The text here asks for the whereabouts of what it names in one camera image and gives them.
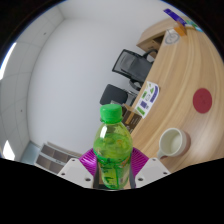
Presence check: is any flat round red coaster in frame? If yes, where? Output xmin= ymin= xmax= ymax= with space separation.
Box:
xmin=192 ymin=87 xmax=213 ymax=114

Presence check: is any dark grey padded office chair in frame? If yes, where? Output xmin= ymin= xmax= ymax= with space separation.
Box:
xmin=99 ymin=83 xmax=136 ymax=108

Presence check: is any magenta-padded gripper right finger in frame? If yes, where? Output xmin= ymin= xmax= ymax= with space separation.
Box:
xmin=129 ymin=147 xmax=172 ymax=190

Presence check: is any wooden side desk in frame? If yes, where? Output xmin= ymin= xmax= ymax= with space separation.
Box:
xmin=136 ymin=17 xmax=188 ymax=53

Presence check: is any green drink bottle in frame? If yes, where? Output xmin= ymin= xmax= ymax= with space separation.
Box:
xmin=92 ymin=103 xmax=134 ymax=190

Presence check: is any white ceiling light panel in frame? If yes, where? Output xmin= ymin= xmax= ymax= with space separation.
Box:
xmin=2 ymin=139 xmax=16 ymax=162

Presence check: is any white and brown mug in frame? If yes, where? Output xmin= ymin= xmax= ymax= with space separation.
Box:
xmin=156 ymin=127 xmax=192 ymax=160

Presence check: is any black mesh office chair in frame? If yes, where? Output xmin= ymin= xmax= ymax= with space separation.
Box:
xmin=111 ymin=48 xmax=158 ymax=92

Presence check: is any printed white paper sheet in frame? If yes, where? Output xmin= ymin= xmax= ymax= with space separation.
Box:
xmin=134 ymin=80 xmax=160 ymax=120

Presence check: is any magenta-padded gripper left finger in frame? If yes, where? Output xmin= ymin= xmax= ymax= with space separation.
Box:
xmin=56 ymin=148 xmax=100 ymax=189

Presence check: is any round grey patterned disc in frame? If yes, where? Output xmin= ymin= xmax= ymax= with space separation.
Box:
xmin=163 ymin=29 xmax=181 ymax=46

